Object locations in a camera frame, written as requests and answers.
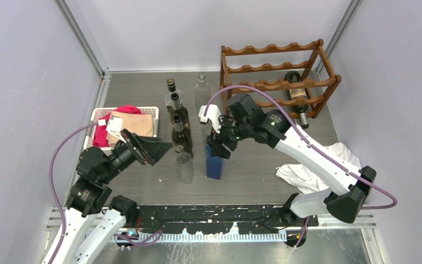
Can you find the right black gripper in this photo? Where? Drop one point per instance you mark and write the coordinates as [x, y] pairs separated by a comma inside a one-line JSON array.
[[214, 138]]

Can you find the wooden wine rack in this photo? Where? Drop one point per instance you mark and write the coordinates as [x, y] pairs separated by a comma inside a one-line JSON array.
[[318, 92]]

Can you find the clear glass bottle front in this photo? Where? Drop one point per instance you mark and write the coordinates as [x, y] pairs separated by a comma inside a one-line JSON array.
[[183, 165]]

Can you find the clear glass bottle centre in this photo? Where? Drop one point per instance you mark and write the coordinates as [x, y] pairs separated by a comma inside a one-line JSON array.
[[206, 131]]

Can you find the tall clear glass bottle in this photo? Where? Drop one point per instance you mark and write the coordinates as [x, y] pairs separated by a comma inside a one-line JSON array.
[[202, 92]]

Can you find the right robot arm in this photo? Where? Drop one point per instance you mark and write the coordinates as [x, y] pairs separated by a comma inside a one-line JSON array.
[[347, 184]]

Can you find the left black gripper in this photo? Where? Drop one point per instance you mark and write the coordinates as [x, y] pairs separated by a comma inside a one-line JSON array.
[[151, 150]]

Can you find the clear whisky bottle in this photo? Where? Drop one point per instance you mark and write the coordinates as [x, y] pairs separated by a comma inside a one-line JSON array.
[[172, 89]]

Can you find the red cloth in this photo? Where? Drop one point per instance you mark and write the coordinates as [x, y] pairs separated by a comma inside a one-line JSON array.
[[100, 136]]

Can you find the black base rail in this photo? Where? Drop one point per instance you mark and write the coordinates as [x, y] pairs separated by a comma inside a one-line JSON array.
[[212, 219]]

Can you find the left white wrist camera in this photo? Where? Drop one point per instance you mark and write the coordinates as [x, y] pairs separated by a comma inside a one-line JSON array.
[[113, 126]]

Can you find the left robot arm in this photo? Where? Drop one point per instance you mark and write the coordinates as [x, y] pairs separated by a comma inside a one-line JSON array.
[[86, 198]]

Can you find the dark green wine bottle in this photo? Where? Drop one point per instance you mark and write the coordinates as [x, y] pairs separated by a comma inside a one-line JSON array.
[[300, 109]]

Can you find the green wine bottle middle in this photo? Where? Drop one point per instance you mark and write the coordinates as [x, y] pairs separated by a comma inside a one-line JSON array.
[[180, 110]]

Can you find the blue square glass bottle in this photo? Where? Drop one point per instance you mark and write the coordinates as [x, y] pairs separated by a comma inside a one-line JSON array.
[[214, 165]]

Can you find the green wine bottle front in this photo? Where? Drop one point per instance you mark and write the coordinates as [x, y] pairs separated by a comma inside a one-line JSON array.
[[181, 135]]

